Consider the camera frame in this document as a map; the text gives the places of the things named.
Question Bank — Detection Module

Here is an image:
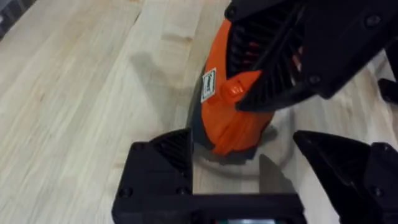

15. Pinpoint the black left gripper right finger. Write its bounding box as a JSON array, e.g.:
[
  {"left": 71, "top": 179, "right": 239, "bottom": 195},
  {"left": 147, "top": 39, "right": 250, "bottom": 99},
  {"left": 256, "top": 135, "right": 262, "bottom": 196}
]
[{"left": 293, "top": 129, "right": 398, "bottom": 224}]

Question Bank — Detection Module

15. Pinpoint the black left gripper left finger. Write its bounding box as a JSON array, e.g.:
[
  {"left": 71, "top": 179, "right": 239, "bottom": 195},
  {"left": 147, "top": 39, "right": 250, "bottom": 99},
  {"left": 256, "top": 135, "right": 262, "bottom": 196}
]
[{"left": 112, "top": 128, "right": 194, "bottom": 202}]

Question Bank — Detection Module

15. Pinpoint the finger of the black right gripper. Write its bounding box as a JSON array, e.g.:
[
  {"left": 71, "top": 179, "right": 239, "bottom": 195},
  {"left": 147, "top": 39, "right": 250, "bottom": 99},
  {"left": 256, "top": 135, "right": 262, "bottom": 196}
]
[{"left": 223, "top": 0, "right": 308, "bottom": 79}]

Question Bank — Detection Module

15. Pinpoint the orange zip bag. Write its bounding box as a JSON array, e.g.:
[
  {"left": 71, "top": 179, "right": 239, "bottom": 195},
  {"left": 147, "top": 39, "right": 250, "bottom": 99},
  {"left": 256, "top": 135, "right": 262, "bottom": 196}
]
[{"left": 188, "top": 17, "right": 304, "bottom": 164}]

